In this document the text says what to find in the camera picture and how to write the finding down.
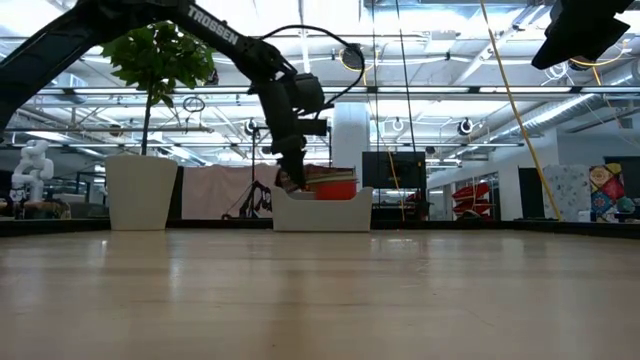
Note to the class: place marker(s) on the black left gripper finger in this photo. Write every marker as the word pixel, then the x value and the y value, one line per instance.
pixel 286 170
pixel 300 170

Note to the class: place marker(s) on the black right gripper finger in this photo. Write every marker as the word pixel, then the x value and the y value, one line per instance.
pixel 575 47

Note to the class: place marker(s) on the large red measuring cup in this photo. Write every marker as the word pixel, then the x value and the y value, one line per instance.
pixel 337 191

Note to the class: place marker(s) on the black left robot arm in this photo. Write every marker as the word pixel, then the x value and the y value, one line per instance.
pixel 45 55

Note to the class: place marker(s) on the white plastic basket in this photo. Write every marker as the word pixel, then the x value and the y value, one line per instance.
pixel 320 215

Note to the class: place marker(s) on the black tripod stand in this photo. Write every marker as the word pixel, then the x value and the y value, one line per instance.
pixel 257 197

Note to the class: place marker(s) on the pink partition screen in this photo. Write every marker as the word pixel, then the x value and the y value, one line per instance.
pixel 215 192

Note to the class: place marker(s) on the black monitor screen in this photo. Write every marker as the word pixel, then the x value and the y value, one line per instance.
pixel 395 170

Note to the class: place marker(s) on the green leafy tree plant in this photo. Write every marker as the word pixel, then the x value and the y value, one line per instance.
pixel 160 55

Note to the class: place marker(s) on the white patterned panel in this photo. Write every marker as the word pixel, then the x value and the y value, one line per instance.
pixel 565 190

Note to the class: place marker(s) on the colourful patchwork quilt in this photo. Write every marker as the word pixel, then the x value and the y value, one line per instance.
pixel 606 190

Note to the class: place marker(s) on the large white planter pot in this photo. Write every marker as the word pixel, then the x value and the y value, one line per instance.
pixel 140 195

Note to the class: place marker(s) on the teal round object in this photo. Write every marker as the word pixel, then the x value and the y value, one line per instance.
pixel 625 205

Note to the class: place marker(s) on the red storage rack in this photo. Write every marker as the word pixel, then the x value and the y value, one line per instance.
pixel 472 200

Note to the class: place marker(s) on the white humanoid robot figure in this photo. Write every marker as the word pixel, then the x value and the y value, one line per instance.
pixel 32 167

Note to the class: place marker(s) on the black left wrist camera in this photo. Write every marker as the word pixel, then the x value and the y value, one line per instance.
pixel 309 94

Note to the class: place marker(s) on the black table edge rail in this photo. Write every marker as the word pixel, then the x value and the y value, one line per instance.
pixel 75 226

